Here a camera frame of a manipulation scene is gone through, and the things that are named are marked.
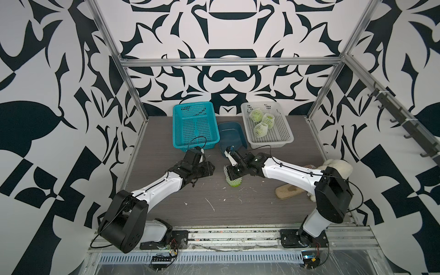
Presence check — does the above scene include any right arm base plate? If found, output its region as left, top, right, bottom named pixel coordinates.
left=280, top=228, right=328, bottom=248

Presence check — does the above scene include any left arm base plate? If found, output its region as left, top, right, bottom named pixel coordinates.
left=140, top=230, right=189, bottom=250

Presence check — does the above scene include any white foam net sleeve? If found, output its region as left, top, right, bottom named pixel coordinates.
left=249, top=108, right=264, bottom=123

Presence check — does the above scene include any tan sponge block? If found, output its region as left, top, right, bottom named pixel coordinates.
left=275, top=184, right=305, bottom=200

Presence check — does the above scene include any white foam net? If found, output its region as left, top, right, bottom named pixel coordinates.
left=261, top=113, right=275, bottom=129
left=253, top=122, right=269, bottom=138
left=223, top=166, right=239, bottom=179

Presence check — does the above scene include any green custard apple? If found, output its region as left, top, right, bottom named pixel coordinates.
left=226, top=177, right=243, bottom=187

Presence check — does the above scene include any dark teal small tray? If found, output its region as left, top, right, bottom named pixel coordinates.
left=218, top=121, right=248, bottom=157

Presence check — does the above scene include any white foam net back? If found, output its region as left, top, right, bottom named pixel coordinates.
left=223, top=166, right=239, bottom=179

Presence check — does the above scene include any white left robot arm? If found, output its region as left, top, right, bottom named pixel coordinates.
left=97, top=147, right=215, bottom=253

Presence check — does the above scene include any teal perforated plastic basket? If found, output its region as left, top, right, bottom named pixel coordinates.
left=173, top=102, right=220, bottom=152

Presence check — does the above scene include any white plush toy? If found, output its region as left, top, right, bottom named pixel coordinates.
left=309, top=159, right=354, bottom=203

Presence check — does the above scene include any white foam net front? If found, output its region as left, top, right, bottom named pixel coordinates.
left=253, top=122, right=269, bottom=138

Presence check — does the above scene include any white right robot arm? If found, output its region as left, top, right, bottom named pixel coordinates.
left=224, top=146, right=353, bottom=239

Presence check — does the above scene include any white perforated plastic basket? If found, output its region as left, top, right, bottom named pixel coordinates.
left=241, top=102, right=294, bottom=149

